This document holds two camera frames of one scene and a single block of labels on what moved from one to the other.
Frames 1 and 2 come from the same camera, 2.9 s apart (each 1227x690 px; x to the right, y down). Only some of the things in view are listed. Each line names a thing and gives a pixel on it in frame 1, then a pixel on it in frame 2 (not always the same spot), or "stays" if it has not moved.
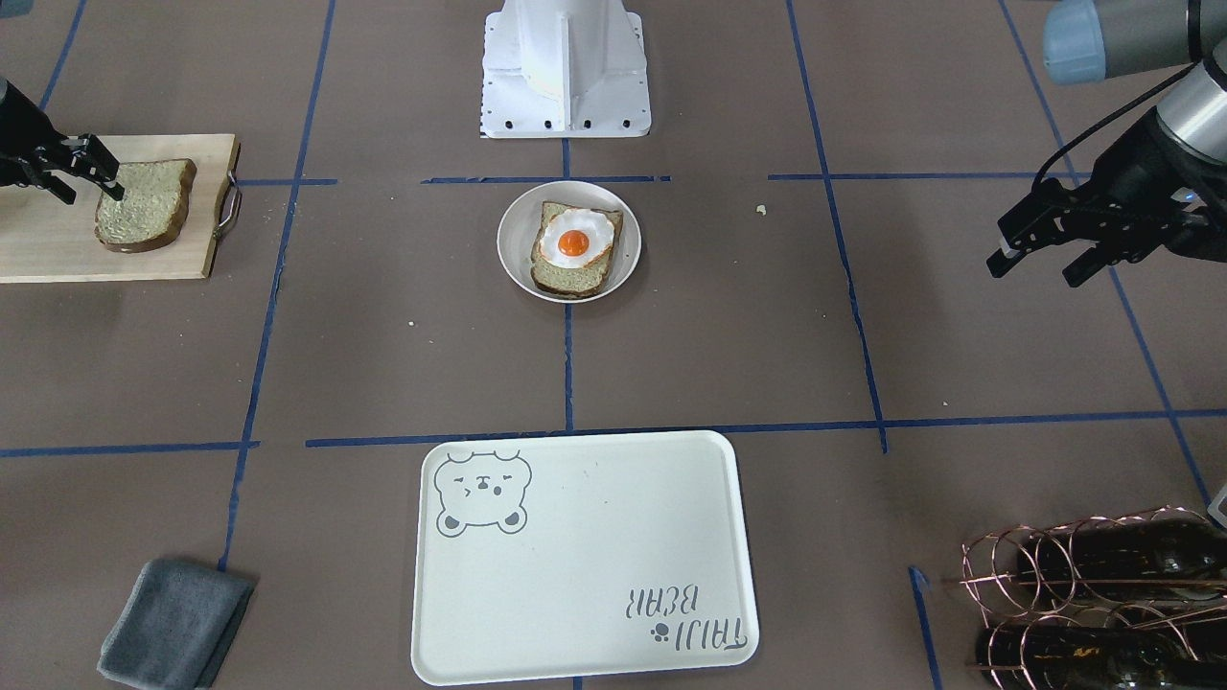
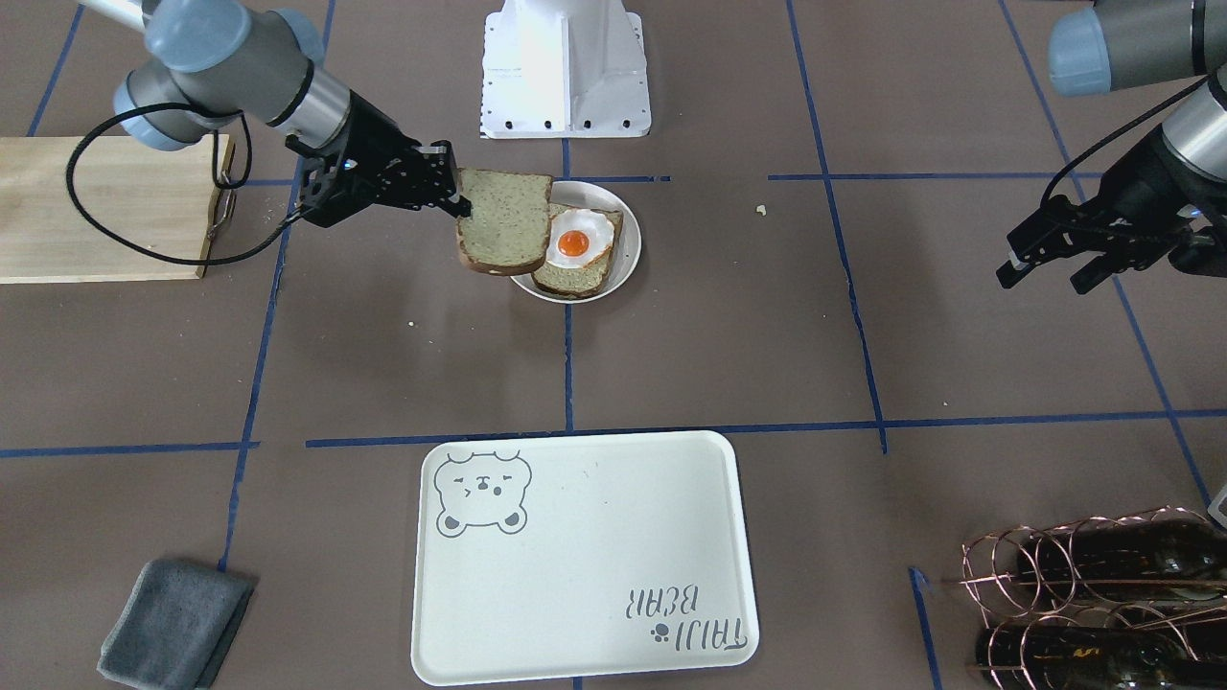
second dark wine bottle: [1070, 656] stays
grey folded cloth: [177, 629] stays
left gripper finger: [1021, 234] → [1031, 243]
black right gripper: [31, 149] → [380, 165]
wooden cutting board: [45, 239] stays
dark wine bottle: [1183, 560] stays
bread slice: [153, 208] → [509, 223]
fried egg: [571, 237] stays
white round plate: [519, 228] stays
